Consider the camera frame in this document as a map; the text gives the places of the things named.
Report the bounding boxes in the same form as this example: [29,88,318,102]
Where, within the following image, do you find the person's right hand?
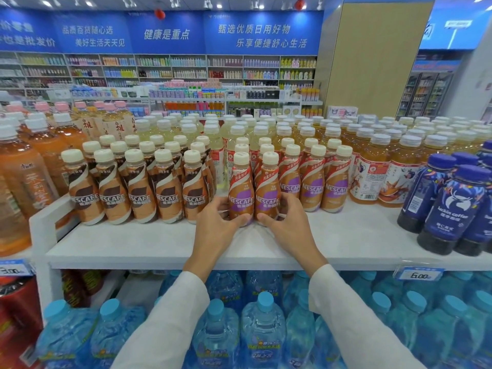
[255,192,328,274]

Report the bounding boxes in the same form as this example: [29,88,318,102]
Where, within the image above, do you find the person's left hand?
[190,196,251,274]

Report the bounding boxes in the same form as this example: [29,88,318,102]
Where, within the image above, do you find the purple label coffee drink bottle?
[228,151,255,228]
[254,151,282,227]

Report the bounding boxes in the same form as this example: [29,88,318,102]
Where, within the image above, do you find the person's right forearm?
[307,262,425,369]

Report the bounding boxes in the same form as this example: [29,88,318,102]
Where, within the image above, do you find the person's left forearm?
[111,261,211,369]

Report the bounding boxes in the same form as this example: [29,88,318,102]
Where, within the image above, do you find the rows of purple coffee bottles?
[234,136,353,213]

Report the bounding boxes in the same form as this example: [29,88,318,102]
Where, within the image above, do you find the rows of pale yellow bottles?
[134,112,279,190]

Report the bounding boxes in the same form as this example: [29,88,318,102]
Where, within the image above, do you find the white display shelf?
[29,194,492,315]

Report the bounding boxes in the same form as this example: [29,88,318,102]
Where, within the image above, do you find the rows of amber tea bottles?
[269,115,492,209]

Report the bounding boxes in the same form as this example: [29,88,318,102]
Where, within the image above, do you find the low aisle shelf with goods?
[71,81,324,119]

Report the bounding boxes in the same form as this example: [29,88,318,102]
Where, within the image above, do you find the white cartoon print box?
[327,105,359,120]

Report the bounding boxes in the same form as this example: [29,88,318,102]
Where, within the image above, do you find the rows of brown coffee bottles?
[61,134,218,226]

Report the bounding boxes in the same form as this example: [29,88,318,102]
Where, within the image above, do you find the blue white price tag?
[0,260,34,278]
[394,266,446,283]

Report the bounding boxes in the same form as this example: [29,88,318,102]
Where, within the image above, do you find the rows of pink cap bottles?
[0,100,137,142]

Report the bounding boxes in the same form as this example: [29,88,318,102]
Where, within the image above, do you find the group of dark blue bottles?
[397,140,492,257]

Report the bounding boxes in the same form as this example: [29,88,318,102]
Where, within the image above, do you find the rows of blue water jugs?
[36,270,492,369]

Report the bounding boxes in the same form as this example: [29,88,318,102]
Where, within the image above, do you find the beige pillar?
[314,1,436,119]

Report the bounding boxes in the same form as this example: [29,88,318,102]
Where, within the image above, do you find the glass door refrigerator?
[396,61,460,120]

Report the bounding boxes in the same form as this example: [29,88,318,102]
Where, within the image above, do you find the rows of large orange tea bottles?
[0,111,91,258]

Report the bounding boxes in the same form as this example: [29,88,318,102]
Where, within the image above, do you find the row of ceiling spot lights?
[38,0,324,11]

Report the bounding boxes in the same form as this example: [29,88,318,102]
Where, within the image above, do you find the red drink packs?
[0,276,44,369]

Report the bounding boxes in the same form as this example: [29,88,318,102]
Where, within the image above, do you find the blue hanging sign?
[418,0,492,51]

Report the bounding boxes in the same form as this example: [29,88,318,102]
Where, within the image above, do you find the wall shelving with toiletries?
[0,51,319,89]

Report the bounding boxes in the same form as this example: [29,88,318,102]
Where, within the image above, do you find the blue wall banner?
[0,7,324,55]

